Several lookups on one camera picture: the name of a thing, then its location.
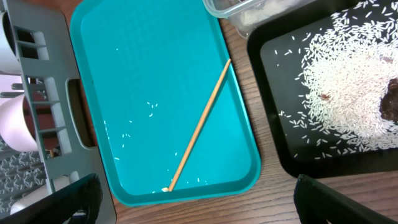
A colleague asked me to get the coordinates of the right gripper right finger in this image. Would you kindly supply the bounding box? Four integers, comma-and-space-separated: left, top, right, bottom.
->
294, 174, 397, 224

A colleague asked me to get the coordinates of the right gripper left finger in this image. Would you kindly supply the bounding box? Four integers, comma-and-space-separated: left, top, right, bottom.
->
1, 174, 103, 224

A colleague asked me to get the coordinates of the grey bowl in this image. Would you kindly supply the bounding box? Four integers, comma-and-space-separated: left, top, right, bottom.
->
1, 12, 22, 75

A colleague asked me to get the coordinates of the wooden chopstick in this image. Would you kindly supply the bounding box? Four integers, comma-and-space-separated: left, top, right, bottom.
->
167, 58, 231, 192

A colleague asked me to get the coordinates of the large white plate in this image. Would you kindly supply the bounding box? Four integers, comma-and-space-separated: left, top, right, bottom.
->
1, 75, 24, 98

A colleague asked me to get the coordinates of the grey dishwasher rack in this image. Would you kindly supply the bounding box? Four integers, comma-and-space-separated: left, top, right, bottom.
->
1, 1, 116, 223

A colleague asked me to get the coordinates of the brown food scrap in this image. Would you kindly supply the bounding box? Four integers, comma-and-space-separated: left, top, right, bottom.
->
380, 78, 397, 123

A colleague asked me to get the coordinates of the teal plastic tray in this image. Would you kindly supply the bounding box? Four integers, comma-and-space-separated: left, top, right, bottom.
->
70, 0, 261, 206

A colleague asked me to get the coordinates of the spilled rice pile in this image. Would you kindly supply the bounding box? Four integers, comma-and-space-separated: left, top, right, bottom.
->
280, 1, 397, 154

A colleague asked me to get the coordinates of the black tray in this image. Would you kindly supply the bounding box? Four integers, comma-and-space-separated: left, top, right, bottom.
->
247, 0, 397, 179

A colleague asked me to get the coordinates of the clear plastic bin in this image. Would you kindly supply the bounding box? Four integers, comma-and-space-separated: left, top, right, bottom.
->
203, 0, 314, 39

